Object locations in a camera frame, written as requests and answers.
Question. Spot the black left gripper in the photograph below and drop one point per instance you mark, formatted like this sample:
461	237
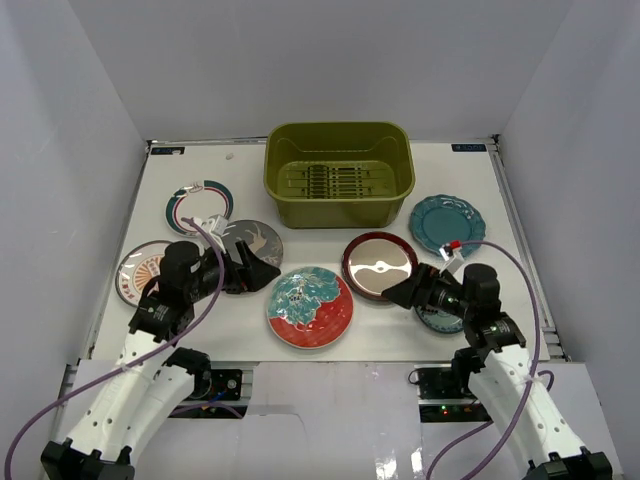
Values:
239	273

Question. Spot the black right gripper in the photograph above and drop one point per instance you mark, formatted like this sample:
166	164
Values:
408	294

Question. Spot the grey reindeer plate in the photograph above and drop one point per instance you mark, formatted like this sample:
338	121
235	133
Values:
262	240

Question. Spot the dark red rimmed plate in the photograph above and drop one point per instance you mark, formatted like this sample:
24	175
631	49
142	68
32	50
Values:
375	261

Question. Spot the red teal floral plate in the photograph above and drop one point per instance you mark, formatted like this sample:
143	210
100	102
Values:
310	308

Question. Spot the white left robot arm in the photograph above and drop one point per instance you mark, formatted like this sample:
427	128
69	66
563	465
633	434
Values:
153	375

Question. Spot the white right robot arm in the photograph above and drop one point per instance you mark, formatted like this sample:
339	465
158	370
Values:
498	369

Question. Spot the olive green plastic bin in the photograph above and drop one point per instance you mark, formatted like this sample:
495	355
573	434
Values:
338	174

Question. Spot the small blue white plate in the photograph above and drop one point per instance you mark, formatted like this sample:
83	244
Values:
439	321

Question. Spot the teal scalloped plate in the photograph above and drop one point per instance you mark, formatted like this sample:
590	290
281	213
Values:
440	219

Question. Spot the white plate teal rim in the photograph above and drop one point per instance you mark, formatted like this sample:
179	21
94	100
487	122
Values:
201	199

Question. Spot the orange sunburst plate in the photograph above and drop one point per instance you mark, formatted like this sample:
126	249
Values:
137	268

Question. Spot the right blue table label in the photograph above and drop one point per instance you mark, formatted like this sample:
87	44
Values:
468	147

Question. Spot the blue table label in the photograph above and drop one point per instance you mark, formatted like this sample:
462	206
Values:
468	147
171	150

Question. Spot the left blue table label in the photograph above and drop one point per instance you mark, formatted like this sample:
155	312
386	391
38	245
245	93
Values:
171	150

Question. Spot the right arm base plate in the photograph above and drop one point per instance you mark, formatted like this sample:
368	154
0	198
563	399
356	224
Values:
441	399

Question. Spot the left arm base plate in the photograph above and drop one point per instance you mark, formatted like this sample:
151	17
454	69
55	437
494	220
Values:
217	394

